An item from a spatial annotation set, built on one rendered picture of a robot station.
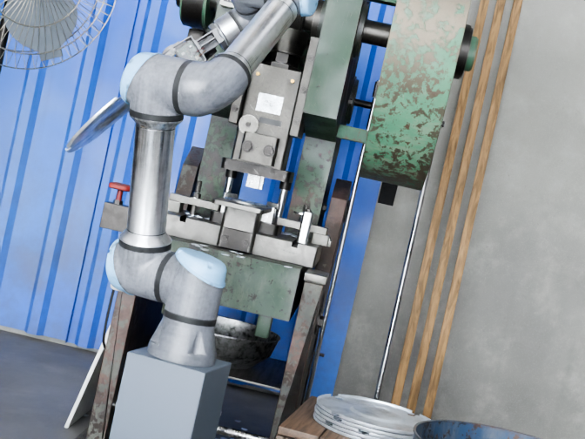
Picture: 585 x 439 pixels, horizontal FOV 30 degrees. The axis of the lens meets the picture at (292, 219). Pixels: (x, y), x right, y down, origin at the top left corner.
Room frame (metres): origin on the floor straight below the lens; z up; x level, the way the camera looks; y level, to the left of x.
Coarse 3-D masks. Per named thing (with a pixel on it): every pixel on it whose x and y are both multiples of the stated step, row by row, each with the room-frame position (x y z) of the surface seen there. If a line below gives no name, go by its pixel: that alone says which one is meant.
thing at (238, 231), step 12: (228, 204) 2.87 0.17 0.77; (240, 204) 2.90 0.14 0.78; (252, 204) 2.98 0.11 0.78; (228, 216) 2.99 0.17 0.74; (240, 216) 2.99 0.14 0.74; (252, 216) 2.98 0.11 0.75; (228, 228) 2.99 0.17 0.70; (240, 228) 2.99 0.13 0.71; (252, 228) 2.98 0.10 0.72; (228, 240) 2.99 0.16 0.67; (240, 240) 2.99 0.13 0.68; (252, 240) 2.99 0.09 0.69
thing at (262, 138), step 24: (264, 72) 3.08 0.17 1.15; (288, 72) 3.08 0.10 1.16; (264, 96) 3.08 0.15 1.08; (288, 96) 3.08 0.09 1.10; (240, 120) 3.07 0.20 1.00; (264, 120) 3.08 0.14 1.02; (288, 120) 3.08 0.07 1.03; (240, 144) 3.08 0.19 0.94; (264, 144) 3.05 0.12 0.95; (288, 144) 3.10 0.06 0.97
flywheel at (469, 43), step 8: (464, 32) 3.07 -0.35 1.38; (472, 32) 3.08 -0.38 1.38; (464, 40) 3.06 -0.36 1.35; (472, 40) 3.09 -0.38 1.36; (464, 48) 3.06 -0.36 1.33; (472, 48) 3.08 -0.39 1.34; (464, 56) 3.06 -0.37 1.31; (472, 56) 3.08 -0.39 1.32; (464, 64) 3.07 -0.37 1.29; (472, 64) 3.10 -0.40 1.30; (456, 72) 3.09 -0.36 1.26
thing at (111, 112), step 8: (112, 104) 2.53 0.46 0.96; (120, 104) 2.65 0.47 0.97; (104, 112) 2.55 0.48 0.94; (112, 112) 2.68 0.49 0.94; (120, 112) 2.73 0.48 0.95; (96, 120) 2.55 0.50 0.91; (104, 120) 2.69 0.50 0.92; (112, 120) 2.74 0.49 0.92; (80, 128) 2.54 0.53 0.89; (88, 128) 2.56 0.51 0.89; (96, 128) 2.68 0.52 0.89; (104, 128) 2.75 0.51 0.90; (80, 136) 2.58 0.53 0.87; (88, 136) 2.66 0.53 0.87; (96, 136) 2.76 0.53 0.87; (72, 144) 2.59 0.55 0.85; (80, 144) 2.68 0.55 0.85
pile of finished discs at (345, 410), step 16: (320, 400) 2.55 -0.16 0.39; (336, 400) 2.59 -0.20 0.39; (352, 400) 2.63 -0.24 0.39; (368, 400) 2.67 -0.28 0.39; (320, 416) 2.50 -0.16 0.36; (336, 416) 2.45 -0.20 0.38; (352, 416) 2.45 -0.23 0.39; (368, 416) 2.47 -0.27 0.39; (384, 416) 2.50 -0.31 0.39; (400, 416) 2.54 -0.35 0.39; (416, 416) 2.61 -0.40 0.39; (336, 432) 2.42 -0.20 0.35; (352, 432) 2.40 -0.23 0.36; (368, 432) 2.41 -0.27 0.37; (384, 432) 2.38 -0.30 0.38; (400, 432) 2.39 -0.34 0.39
